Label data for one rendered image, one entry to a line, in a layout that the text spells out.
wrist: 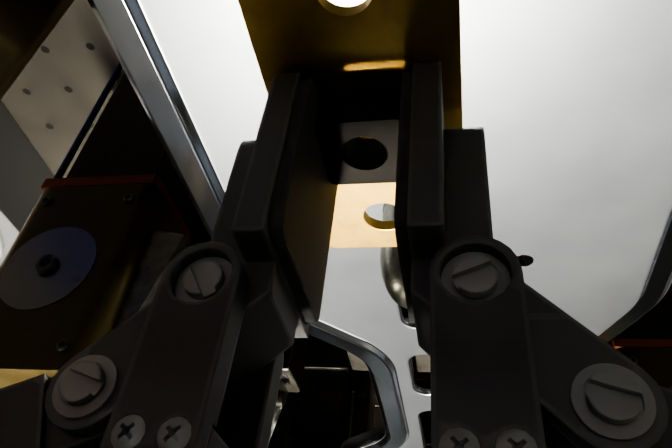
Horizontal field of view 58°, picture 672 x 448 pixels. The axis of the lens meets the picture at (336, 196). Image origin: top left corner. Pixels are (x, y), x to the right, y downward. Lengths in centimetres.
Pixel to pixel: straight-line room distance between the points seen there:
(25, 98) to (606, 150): 62
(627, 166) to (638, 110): 3
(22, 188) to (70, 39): 20
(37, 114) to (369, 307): 51
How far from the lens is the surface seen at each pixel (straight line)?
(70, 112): 74
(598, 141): 25
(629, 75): 23
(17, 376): 33
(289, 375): 46
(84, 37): 66
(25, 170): 79
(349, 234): 15
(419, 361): 42
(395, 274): 24
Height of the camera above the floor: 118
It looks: 41 degrees down
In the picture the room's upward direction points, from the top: 172 degrees counter-clockwise
